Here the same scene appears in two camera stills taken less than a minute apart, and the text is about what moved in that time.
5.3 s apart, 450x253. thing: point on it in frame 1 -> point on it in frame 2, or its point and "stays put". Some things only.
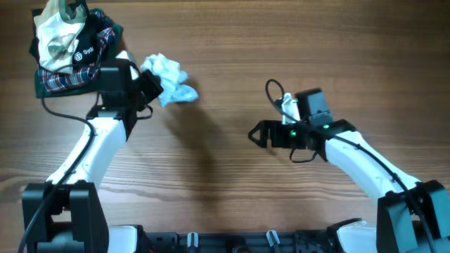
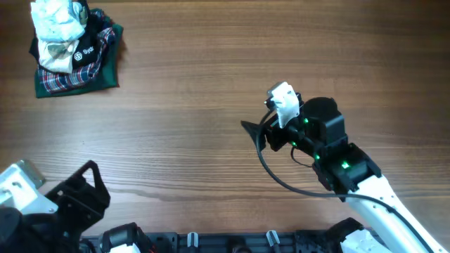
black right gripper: [277, 140] stays put
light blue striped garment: [172, 79] -> [58, 20]
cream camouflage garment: [58, 33] stays put
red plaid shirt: [83, 76] stays put
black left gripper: [154, 83] -> [90, 201]
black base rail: [323, 241] stays put
